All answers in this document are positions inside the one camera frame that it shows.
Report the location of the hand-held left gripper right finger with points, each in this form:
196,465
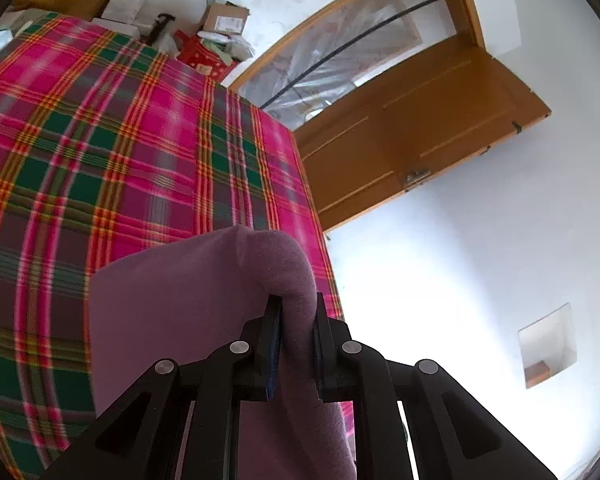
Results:
320,355

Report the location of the black air pump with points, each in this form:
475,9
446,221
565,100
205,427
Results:
157,27

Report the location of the white plastic bags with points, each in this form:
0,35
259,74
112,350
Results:
235,47

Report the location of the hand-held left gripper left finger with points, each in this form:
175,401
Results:
275,355

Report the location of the plastic-covered doorway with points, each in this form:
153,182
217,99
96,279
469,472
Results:
340,45

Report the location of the brown cardboard box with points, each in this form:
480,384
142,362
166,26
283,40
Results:
225,20

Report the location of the wall niche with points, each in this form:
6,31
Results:
547,345

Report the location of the purple fleece pants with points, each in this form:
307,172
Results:
205,310

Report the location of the wooden door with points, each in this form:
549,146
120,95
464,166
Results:
430,125

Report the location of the pink green plaid bed sheet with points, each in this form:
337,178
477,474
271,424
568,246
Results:
105,160

